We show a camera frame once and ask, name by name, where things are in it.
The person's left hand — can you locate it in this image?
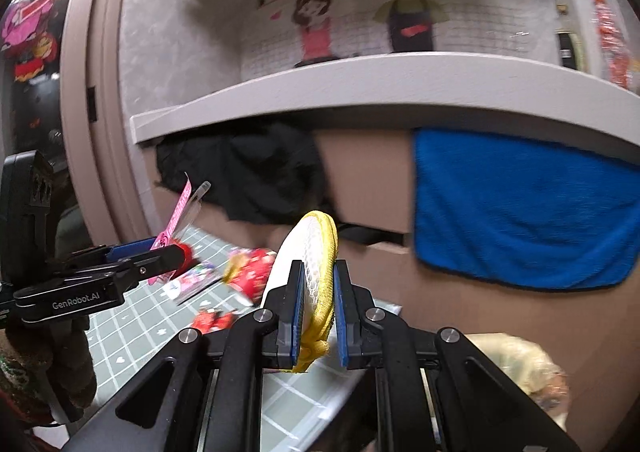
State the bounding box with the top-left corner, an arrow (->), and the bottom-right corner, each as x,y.
30,314 -> 98,425

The beige door frame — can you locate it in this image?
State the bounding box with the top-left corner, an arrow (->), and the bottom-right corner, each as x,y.
60,0 -> 167,253

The black cloth bag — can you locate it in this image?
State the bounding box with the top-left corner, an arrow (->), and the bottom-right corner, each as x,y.
155,122 -> 337,225

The red plastic bag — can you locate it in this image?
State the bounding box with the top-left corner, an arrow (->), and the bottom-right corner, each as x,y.
192,309 -> 236,333

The red label plastic bottle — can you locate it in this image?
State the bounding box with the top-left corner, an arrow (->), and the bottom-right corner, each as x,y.
590,0 -> 632,90

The pink white candy wrapper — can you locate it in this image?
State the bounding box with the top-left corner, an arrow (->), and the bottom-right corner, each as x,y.
162,262 -> 219,305

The cartoon couple wall sticker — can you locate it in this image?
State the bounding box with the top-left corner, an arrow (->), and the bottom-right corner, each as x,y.
240,0 -> 561,82

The pink snack wrapper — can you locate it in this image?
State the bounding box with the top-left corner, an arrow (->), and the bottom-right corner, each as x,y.
150,173 -> 211,288

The blue towel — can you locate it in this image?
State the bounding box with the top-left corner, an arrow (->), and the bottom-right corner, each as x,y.
412,128 -> 640,291

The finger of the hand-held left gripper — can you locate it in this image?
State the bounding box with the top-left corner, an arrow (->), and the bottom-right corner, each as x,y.
50,243 -> 189,285
60,238 -> 168,269

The white kitchen countertop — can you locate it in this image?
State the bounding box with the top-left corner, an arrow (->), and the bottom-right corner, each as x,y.
130,52 -> 640,163

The red snack wrapper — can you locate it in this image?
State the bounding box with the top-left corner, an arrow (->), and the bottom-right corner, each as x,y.
222,247 -> 279,308

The white round pad yellow rim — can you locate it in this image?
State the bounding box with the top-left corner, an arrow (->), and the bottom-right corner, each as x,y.
260,210 -> 341,376

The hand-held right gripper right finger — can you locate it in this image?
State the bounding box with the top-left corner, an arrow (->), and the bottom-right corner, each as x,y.
332,259 -> 581,452

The green grid tablecloth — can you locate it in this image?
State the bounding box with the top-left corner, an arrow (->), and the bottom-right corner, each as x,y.
65,227 -> 402,452

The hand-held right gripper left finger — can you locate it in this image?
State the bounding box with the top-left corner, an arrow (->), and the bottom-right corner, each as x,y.
65,259 -> 306,452

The dark panel with stickers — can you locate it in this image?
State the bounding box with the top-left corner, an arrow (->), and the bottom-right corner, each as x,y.
0,0 -> 94,157

